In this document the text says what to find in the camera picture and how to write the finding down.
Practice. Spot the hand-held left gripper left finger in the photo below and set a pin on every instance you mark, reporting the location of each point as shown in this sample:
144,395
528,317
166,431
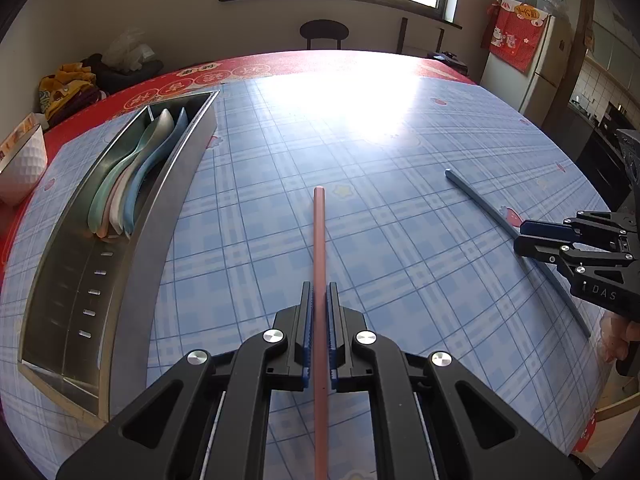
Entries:
307,340

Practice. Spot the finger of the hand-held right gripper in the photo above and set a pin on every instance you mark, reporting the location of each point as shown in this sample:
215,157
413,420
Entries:
540,249
542,229

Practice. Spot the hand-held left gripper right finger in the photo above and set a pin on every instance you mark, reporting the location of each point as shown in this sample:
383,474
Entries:
332,340

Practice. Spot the blue chopstick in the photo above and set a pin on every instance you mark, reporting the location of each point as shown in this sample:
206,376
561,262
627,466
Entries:
480,200

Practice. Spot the pink chopstick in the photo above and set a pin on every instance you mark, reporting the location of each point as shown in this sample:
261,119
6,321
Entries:
320,240

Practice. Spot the stainless steel utensil tray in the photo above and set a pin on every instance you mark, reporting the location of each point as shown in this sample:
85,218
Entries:
130,280

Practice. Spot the pink spoon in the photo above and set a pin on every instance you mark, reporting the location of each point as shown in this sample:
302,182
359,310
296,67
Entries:
114,210

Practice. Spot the green spoon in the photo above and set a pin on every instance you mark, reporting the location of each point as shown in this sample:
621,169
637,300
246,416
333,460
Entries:
97,205

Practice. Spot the pastel spoons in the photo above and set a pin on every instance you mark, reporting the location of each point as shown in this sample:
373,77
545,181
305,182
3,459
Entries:
165,120

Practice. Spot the person's right hand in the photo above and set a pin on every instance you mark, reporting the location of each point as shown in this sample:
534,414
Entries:
620,337

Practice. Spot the dark kitchen counter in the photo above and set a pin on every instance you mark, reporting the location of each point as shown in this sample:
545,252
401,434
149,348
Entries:
600,155

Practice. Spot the blue plaid table mat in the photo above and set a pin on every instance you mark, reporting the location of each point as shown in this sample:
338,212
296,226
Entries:
400,260

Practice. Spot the white fridge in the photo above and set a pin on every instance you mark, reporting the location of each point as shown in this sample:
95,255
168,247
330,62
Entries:
545,85

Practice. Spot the red printed fridge cover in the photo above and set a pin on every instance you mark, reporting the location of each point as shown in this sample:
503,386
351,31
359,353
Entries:
515,35

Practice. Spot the black round stool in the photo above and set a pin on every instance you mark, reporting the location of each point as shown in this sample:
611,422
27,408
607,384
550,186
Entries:
325,30

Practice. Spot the dark window sill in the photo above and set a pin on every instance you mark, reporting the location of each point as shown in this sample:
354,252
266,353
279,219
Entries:
325,0

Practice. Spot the maroon clothing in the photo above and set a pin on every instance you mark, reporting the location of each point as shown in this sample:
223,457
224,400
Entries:
82,105

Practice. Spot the white textured bowl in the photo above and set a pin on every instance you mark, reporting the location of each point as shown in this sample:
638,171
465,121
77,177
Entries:
22,165

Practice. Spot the clear plastic bag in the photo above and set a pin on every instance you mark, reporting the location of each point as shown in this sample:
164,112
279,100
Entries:
127,50

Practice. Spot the yellow clothing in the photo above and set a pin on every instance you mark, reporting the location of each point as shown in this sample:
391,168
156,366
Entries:
65,87

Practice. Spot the pink tissue pack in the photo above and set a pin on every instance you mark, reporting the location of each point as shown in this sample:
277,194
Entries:
15,135

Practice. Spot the pale kitchen wall cabinet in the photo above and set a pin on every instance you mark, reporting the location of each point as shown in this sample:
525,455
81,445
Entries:
617,35

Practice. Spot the dark wooden chair frame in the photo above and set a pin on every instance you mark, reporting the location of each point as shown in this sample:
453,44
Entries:
402,35

